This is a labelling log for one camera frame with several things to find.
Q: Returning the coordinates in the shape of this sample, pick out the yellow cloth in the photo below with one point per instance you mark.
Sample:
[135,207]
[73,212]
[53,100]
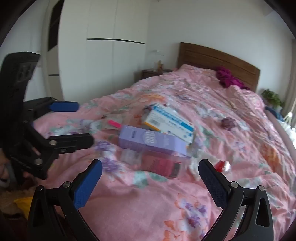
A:
[23,204]

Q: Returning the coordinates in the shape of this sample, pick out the person's left hand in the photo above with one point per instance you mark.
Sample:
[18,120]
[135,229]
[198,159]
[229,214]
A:
[4,165]

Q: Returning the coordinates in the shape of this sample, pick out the white wardrobe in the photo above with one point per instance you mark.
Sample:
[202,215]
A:
[104,69]

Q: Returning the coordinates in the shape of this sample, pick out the purple foil wrapper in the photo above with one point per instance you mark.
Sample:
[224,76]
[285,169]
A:
[149,108]

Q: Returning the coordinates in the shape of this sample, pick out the green potted plant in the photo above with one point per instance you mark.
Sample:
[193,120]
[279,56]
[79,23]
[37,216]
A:
[271,96]

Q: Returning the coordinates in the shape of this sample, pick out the dark wooden nightstand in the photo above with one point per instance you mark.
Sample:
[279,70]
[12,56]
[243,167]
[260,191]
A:
[150,74]

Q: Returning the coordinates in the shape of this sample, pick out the red and white wrapper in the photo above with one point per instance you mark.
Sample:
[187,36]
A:
[222,165]

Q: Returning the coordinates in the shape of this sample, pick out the blue cloth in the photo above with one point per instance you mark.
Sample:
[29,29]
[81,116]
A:
[274,113]

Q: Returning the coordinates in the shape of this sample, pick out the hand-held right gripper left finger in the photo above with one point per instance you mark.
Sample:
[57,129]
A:
[87,185]

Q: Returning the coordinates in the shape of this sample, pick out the white cardboard box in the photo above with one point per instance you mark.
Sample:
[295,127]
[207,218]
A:
[168,120]

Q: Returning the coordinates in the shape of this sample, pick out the pink floral blanket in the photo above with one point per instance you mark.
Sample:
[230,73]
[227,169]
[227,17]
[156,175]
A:
[161,204]

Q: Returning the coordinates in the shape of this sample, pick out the clear plastic box red contents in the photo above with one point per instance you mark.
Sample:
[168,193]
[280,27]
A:
[159,164]

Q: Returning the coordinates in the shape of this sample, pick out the wooden headboard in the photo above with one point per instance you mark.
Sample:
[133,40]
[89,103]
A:
[208,58]

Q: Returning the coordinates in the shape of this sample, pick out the white tripod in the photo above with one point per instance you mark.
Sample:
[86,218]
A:
[288,118]

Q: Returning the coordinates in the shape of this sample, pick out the pink strip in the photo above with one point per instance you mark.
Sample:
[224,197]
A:
[113,122]

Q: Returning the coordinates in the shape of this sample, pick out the magenta cloth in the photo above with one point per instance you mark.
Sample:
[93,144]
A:
[227,78]

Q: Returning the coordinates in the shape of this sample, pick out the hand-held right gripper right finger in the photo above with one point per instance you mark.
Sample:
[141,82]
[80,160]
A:
[212,185]

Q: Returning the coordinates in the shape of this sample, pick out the beige curtain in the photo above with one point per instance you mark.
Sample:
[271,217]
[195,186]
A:
[290,97]

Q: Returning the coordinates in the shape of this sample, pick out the purple cardboard box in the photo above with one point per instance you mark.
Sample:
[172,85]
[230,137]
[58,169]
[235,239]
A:
[150,139]

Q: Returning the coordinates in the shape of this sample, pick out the mauve bed sheet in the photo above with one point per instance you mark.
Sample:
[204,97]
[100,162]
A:
[282,129]

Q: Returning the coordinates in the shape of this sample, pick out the purple crumpled ball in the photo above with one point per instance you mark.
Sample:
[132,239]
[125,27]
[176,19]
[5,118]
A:
[227,122]

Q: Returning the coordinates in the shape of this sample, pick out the small brown bottle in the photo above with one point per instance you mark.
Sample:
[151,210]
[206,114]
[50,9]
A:
[159,65]

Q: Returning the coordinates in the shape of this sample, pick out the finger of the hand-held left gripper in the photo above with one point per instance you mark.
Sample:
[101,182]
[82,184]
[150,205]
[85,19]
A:
[64,106]
[76,141]

